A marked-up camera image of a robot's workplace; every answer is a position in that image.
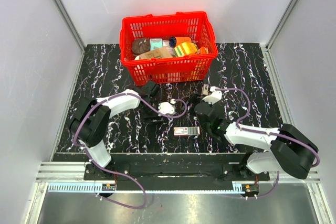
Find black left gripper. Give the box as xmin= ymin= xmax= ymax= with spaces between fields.
xmin=140 ymin=101 xmax=164 ymax=124

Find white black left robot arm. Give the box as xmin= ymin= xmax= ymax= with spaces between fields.
xmin=69 ymin=81 xmax=160 ymax=180

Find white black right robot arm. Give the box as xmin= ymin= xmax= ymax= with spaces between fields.
xmin=188 ymin=91 xmax=320 ymax=180

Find staple box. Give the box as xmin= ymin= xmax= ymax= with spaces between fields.
xmin=174 ymin=126 xmax=201 ymax=136

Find orange packet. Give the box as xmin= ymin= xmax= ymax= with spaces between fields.
xmin=195 ymin=47 xmax=208 ymax=55

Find yellow green striped box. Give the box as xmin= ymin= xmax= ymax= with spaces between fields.
xmin=174 ymin=42 xmax=198 ymax=57

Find red plastic basket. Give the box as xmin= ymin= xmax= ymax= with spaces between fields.
xmin=120 ymin=12 xmax=218 ymax=86

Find cardboard box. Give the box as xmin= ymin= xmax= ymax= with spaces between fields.
xmin=135 ymin=47 xmax=174 ymax=60

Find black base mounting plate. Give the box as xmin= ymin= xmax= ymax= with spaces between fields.
xmin=83 ymin=163 xmax=270 ymax=182

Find orange cylinder can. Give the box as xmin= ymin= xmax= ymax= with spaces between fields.
xmin=169 ymin=36 xmax=192 ymax=48

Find teal small box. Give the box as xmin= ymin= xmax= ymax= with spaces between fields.
xmin=150 ymin=38 xmax=163 ymax=51

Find brown round item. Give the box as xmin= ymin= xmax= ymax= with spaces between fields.
xmin=131 ymin=37 xmax=151 ymax=56

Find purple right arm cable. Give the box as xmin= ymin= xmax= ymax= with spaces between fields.
xmin=220 ymin=87 xmax=321 ymax=200

